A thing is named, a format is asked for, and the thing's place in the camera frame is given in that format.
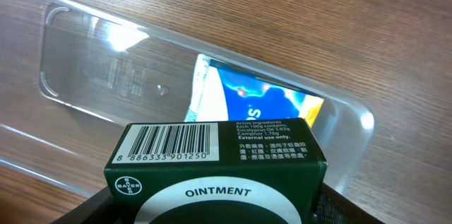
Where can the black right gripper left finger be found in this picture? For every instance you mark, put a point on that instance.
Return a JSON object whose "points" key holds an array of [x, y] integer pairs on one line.
{"points": [[93, 210]]}

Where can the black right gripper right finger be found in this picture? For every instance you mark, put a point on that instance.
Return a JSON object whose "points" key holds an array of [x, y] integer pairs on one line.
{"points": [[334, 208]]}

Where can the dark green ointment box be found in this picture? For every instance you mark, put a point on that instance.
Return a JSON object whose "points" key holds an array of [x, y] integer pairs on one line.
{"points": [[265, 171]]}

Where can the blue VapoDrops box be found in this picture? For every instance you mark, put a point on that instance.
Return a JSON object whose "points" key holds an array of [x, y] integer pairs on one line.
{"points": [[250, 96]]}

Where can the white and blue medicine box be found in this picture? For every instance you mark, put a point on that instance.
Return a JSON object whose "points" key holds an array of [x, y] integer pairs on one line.
{"points": [[208, 103]]}

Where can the clear plastic container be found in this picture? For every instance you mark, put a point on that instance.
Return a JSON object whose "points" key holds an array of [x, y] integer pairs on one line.
{"points": [[73, 76]]}

